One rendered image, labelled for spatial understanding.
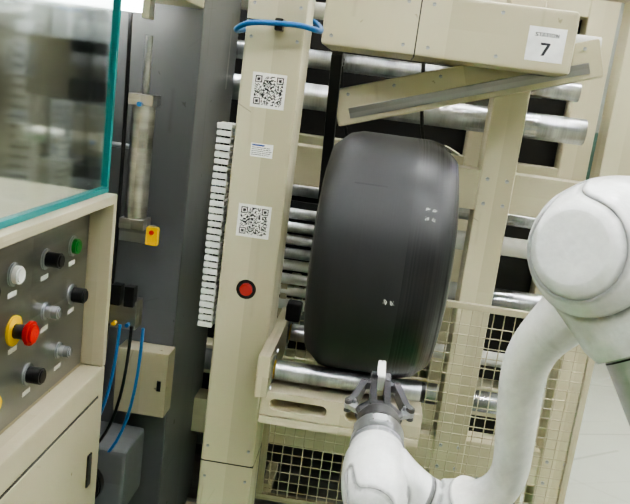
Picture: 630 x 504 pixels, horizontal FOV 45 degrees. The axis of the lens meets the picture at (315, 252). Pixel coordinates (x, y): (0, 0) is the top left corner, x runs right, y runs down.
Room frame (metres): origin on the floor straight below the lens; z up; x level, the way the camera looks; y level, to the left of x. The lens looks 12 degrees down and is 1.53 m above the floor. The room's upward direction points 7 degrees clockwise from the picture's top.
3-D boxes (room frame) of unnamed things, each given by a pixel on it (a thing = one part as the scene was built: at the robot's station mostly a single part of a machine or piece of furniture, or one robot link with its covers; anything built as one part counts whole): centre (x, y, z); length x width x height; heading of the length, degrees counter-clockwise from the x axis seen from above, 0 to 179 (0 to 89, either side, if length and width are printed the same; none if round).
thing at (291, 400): (1.62, -0.10, 0.83); 0.36 x 0.09 x 0.06; 86
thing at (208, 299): (1.73, 0.23, 1.19); 0.05 x 0.04 x 0.48; 176
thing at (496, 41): (2.05, -0.26, 1.71); 0.61 x 0.25 x 0.15; 86
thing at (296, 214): (2.15, 0.08, 1.05); 0.20 x 0.15 x 0.30; 86
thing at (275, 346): (1.77, 0.06, 0.90); 0.40 x 0.03 x 0.10; 176
